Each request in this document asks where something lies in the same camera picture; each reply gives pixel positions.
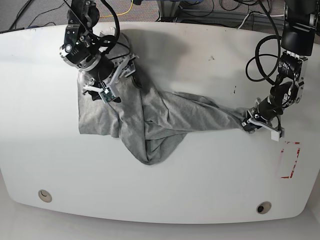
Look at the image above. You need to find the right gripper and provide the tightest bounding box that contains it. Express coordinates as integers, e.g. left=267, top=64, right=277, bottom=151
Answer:
left=81, top=53, right=137, bottom=103

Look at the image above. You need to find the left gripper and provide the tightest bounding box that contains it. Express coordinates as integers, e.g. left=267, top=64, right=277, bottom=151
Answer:
left=241, top=98, right=285, bottom=137

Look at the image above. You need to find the grey t-shirt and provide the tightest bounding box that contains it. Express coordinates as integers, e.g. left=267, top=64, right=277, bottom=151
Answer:
left=76, top=27, right=251, bottom=166

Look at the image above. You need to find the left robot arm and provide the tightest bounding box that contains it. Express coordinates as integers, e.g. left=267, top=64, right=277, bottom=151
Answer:
left=242, top=0, right=320, bottom=141

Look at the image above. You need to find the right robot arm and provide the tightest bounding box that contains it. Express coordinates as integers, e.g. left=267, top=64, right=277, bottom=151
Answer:
left=60, top=0, right=142, bottom=104

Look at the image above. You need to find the red tape rectangle marking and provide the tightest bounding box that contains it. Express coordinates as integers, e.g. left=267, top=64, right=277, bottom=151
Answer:
left=277, top=141, right=302, bottom=179

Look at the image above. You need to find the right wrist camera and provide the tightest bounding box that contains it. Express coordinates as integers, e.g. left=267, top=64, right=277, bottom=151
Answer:
left=98, top=88, right=121, bottom=104

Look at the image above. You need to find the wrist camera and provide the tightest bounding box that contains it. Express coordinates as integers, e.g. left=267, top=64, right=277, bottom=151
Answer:
left=98, top=88, right=121, bottom=104
left=270, top=130, right=281, bottom=142

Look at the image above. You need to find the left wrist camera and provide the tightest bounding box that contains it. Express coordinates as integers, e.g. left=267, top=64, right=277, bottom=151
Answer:
left=270, top=130, right=281, bottom=142

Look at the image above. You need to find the yellow cable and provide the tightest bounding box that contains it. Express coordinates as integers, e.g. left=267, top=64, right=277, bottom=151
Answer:
left=98, top=0, right=133, bottom=19

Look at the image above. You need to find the right table cable grommet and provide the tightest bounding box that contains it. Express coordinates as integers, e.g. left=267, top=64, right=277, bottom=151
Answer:
left=256, top=201, right=272, bottom=215

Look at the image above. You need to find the table cable grommet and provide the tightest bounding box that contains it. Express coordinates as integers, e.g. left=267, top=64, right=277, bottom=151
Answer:
left=256, top=201, right=272, bottom=215
left=38, top=189, right=52, bottom=203

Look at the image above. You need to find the left table cable grommet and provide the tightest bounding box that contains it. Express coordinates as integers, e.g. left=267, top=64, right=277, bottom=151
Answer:
left=38, top=189, right=52, bottom=203

